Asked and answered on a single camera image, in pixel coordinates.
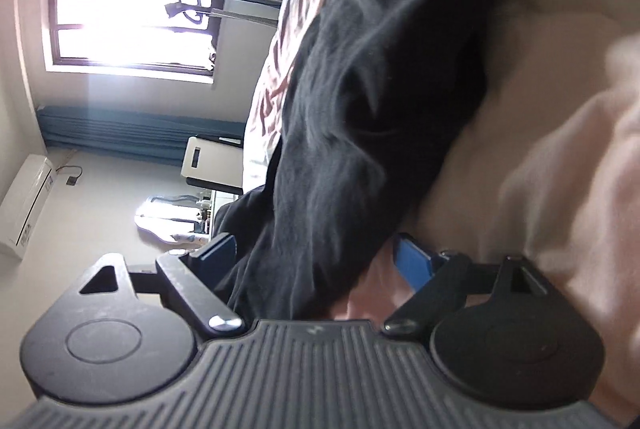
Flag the dark framed window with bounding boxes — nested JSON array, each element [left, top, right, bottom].
[[45, 0, 219, 84]]

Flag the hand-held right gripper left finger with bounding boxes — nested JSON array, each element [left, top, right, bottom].
[[77, 233, 246, 337]]

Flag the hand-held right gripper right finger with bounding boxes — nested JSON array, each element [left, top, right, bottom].
[[381, 233, 552, 337]]

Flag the pink bedsheet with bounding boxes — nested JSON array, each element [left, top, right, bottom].
[[330, 0, 640, 429]]

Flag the white air conditioner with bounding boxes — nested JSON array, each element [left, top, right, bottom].
[[0, 153, 55, 261]]

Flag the black garment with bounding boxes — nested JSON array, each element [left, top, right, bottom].
[[215, 0, 532, 323]]

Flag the wall socket with cable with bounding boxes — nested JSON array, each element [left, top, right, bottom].
[[55, 164, 84, 188]]

